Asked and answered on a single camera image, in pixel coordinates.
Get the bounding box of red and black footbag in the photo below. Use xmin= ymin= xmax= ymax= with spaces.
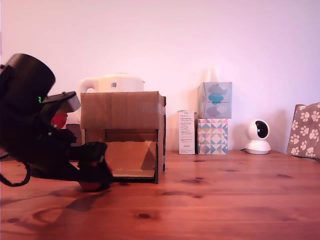
xmin=79 ymin=159 xmax=114 ymax=193

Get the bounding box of cardboard dice tower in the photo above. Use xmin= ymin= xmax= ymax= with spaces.
xmin=80 ymin=90 xmax=167 ymax=185

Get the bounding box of small dark grey box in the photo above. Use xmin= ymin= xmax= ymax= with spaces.
xmin=65 ymin=123 xmax=83 ymax=147

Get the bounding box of red glass footed bowl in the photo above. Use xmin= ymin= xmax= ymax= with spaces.
xmin=50 ymin=110 xmax=69 ymax=130

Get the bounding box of white electric kettle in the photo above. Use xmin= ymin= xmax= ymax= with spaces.
xmin=76 ymin=73 xmax=147 ymax=124

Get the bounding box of narrow white printed box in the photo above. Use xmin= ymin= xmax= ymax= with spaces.
xmin=177 ymin=110 xmax=197 ymax=156

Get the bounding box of geometric pattern tissue box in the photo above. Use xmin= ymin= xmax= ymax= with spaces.
xmin=197 ymin=118 xmax=229 ymax=156

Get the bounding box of grey cloud print tissue box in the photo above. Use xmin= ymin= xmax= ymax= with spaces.
xmin=197 ymin=81 xmax=233 ymax=120

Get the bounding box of beige paw print bag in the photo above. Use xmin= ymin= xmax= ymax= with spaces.
xmin=286 ymin=101 xmax=320 ymax=161

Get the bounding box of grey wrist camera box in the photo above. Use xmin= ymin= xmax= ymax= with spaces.
xmin=41 ymin=90 xmax=82 ymax=113

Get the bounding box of black looping arm cable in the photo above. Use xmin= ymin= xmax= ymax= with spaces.
xmin=0 ymin=161 xmax=32 ymax=188

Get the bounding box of small white round camera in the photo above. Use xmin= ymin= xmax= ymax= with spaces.
xmin=244 ymin=119 xmax=272 ymax=155

